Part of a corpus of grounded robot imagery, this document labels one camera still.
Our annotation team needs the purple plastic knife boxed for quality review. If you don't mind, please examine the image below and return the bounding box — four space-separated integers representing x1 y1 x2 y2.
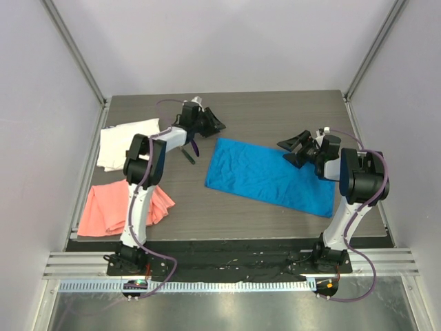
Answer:
190 139 200 157

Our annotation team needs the slotted cable duct rail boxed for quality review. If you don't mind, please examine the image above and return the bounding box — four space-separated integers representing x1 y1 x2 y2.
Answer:
59 279 316 293

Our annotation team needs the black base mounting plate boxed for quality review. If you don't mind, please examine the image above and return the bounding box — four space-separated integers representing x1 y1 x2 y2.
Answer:
67 237 352 277

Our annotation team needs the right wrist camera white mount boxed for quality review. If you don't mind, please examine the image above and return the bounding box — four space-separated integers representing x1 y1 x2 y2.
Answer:
315 126 330 146

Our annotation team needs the pink folded cloth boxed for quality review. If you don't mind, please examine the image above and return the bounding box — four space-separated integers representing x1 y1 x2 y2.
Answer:
77 180 175 237

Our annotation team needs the horizontal aluminium frame rail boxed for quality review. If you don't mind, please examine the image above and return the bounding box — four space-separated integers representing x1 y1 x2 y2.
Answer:
43 248 420 279

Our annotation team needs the aluminium frame post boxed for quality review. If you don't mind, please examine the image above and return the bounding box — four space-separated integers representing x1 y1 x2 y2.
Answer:
343 0 409 102
40 0 107 106

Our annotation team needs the green handled gold fork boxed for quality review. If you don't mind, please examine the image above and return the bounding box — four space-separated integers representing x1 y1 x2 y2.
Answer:
180 147 196 165

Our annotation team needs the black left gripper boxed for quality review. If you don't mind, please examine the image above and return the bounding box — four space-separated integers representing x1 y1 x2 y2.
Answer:
193 108 226 138

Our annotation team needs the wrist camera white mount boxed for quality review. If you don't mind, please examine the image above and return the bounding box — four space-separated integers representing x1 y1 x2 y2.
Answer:
191 96 202 106
315 126 330 146

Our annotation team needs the blue cloth napkin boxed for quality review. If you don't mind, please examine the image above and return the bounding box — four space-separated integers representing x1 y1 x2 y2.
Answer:
205 138 335 218

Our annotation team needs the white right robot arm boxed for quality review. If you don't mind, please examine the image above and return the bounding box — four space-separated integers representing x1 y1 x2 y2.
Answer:
277 127 390 272

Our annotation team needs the left aluminium frame post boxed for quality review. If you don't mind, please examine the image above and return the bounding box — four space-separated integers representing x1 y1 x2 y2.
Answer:
40 0 107 106

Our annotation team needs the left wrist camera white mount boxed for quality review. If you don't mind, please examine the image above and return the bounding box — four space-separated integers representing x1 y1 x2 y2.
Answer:
191 96 202 106

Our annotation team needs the right aluminium frame post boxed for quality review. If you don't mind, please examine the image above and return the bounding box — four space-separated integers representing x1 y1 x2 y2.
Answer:
343 0 409 102

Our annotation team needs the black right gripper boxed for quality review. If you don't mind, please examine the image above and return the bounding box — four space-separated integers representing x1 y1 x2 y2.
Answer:
277 130 323 169

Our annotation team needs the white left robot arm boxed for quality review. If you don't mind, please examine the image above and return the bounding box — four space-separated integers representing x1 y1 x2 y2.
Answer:
108 96 226 275

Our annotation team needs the white folded cloth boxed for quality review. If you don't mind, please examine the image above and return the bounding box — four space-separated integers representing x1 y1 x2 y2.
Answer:
96 118 160 172

